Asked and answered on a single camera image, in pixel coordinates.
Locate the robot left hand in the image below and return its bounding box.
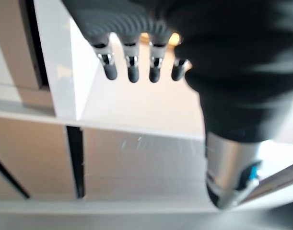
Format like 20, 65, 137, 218
61, 0, 293, 209

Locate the warm refrigerator lamp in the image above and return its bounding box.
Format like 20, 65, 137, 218
140, 32, 182, 46

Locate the grey refrigerator door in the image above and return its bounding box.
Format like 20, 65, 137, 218
232, 160, 293, 207

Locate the clear refrigerator shelf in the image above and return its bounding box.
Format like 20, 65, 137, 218
83, 127, 211, 203

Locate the beige cabinet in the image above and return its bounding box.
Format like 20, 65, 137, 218
0, 0, 86, 201

